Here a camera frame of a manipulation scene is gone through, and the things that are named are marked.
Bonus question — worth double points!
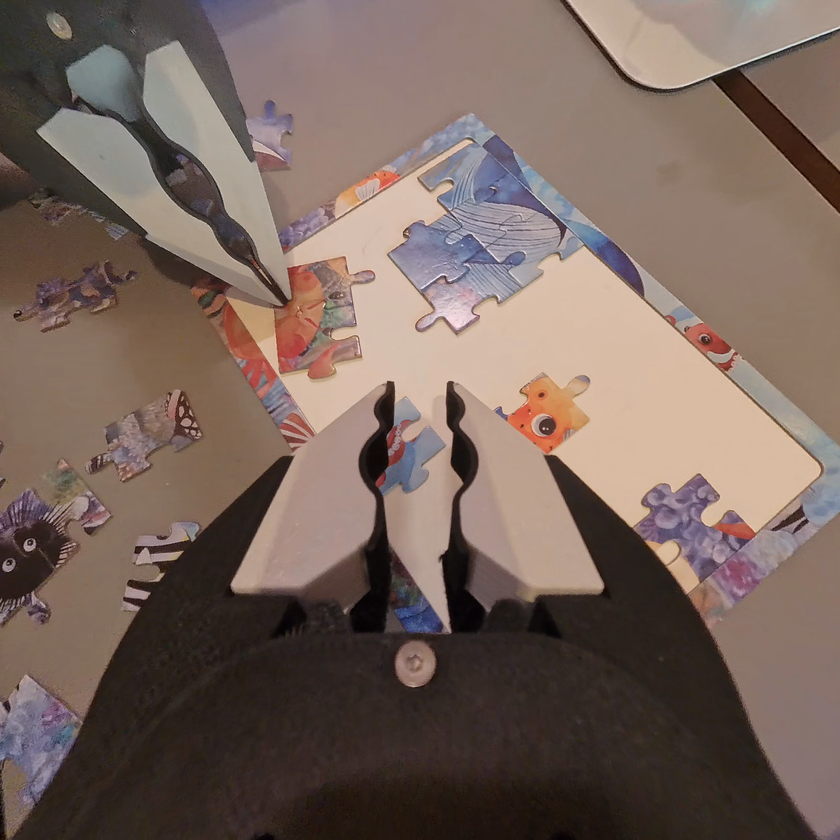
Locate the joined orange crab puzzle pieces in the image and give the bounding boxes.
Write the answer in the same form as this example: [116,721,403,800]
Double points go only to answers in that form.
[272,256,376,382]

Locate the joined blue whale puzzle pieces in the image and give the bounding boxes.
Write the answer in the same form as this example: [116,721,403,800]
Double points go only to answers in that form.
[387,144,585,336]

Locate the black urchin eye puzzle piece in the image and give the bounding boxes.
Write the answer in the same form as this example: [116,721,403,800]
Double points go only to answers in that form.
[0,489,81,626]

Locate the red coral striped puzzle piece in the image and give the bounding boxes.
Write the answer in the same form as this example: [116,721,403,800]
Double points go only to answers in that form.
[29,189,132,242]

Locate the orange pufferfish puzzle piece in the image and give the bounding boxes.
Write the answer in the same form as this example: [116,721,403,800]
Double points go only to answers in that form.
[493,373,592,455]

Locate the red octopus puzzle piece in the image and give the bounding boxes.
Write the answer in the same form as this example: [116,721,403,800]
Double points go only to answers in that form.
[377,397,447,496]

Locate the green grey urchin-spine puzzle piece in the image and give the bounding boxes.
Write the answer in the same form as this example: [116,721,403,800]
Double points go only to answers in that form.
[38,458,112,536]

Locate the ocean jigsaw puzzle frame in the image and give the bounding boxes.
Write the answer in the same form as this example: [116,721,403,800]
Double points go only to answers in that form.
[190,113,840,624]

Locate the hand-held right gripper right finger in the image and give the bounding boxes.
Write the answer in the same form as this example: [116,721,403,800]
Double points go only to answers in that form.
[437,381,606,634]

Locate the blue bubble coral puzzle piece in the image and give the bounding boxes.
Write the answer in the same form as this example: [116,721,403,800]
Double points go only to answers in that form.
[633,474,757,567]

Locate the white rounded board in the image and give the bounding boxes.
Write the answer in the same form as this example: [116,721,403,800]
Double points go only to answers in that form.
[564,0,840,89]

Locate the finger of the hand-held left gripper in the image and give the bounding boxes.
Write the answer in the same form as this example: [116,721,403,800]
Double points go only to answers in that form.
[143,41,291,304]
[37,46,287,308]

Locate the zebra striped puzzle piece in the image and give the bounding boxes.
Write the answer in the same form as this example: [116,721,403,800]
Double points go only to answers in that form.
[121,521,201,613]

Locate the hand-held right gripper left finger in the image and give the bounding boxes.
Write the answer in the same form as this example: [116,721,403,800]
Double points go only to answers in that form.
[230,381,399,634]

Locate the purple blue bubbly puzzle piece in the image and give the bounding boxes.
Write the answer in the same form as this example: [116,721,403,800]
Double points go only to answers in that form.
[167,154,221,221]

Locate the purple orange fish puzzle piece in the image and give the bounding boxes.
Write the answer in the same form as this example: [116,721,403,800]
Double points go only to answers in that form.
[14,261,137,333]

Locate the purple white-patch puzzle piece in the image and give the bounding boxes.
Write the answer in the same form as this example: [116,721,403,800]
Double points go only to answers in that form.
[246,100,294,173]

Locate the lavender zebra-tab puzzle piece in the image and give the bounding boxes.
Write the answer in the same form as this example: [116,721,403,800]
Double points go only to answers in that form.
[0,676,83,809]

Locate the black white spotted puzzle piece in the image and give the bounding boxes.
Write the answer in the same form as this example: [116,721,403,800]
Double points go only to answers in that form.
[85,390,203,484]

